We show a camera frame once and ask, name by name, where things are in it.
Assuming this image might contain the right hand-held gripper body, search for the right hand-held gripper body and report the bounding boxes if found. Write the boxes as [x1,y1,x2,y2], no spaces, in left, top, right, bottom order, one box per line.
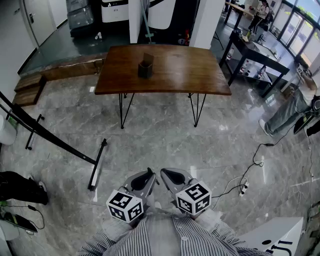
[159,167,213,216]

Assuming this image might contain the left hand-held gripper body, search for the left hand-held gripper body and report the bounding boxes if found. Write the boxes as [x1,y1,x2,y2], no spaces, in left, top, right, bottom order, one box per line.
[106,167,160,224]

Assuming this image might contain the dark brown pen holder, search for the dark brown pen holder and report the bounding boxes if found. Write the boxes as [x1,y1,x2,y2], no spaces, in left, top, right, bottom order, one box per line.
[137,52,155,79]

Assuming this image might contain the person's right forearm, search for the person's right forearm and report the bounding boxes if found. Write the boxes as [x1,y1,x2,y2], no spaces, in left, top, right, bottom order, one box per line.
[194,207,227,234]

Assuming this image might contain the person's left forearm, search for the person's left forearm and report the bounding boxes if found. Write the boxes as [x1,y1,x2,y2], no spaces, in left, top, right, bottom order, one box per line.
[100,214,142,242]

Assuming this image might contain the person's striped shirt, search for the person's striped shirt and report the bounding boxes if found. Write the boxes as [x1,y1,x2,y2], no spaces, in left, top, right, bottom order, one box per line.
[77,206,274,256]

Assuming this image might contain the white power strip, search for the white power strip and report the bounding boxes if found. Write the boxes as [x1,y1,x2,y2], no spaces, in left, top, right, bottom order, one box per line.
[238,181,250,198]

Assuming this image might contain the white box with black marks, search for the white box with black marks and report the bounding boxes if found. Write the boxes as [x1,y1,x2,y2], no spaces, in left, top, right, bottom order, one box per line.
[236,216,305,256]

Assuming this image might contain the wooden table with black legs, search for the wooden table with black legs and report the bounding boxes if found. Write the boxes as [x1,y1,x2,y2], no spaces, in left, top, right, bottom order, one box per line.
[94,44,233,130]

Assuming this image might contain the black bag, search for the black bag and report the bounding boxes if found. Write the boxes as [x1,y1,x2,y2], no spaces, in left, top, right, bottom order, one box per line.
[0,170,50,206]

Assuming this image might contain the black flat device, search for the black flat device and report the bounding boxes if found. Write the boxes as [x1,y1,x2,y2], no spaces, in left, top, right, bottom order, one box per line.
[2,211,39,234]

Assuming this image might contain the white cylinder bin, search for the white cylinder bin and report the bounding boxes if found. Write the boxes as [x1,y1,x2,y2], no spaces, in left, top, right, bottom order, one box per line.
[0,114,19,146]

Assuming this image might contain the wooden steps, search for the wooden steps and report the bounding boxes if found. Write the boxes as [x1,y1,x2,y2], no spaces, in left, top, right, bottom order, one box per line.
[11,74,48,108]

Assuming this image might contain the teal pole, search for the teal pole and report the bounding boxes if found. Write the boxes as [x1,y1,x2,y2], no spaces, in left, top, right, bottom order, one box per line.
[139,0,156,45]

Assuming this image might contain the black metal shelf table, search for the black metal shelf table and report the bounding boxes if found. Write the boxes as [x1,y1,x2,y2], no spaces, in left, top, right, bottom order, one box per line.
[219,30,291,99]

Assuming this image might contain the white pillar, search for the white pillar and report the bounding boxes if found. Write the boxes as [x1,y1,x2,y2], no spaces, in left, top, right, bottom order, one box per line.
[188,0,226,50]

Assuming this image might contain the white and black machine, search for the white and black machine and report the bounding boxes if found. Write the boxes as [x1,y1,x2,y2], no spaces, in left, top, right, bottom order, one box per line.
[100,0,130,24]

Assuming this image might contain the grey wrapped suitcase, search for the grey wrapped suitcase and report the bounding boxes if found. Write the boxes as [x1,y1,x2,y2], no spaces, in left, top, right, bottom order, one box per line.
[65,0,95,38]

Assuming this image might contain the long wooden table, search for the long wooden table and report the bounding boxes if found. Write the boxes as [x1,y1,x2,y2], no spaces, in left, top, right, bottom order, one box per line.
[223,0,255,25]

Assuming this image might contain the black floor cable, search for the black floor cable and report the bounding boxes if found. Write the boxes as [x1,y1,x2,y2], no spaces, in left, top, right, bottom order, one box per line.
[211,124,315,204]

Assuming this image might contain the black metal stand frame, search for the black metal stand frame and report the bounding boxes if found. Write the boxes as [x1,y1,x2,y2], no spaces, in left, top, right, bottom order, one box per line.
[0,90,109,192]

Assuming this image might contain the white door with handle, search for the white door with handle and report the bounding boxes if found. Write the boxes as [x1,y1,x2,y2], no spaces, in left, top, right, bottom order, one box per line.
[22,0,58,48]

